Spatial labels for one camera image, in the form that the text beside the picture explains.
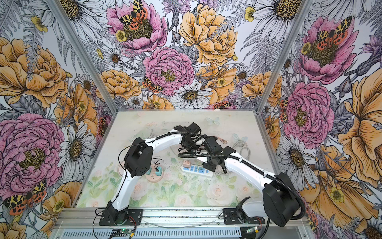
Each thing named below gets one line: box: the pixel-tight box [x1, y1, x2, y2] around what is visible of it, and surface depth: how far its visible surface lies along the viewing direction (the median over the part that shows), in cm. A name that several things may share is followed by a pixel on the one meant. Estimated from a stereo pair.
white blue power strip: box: [180, 164, 215, 179], surface depth 89 cm
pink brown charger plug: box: [183, 159, 191, 168], surface depth 87 cm
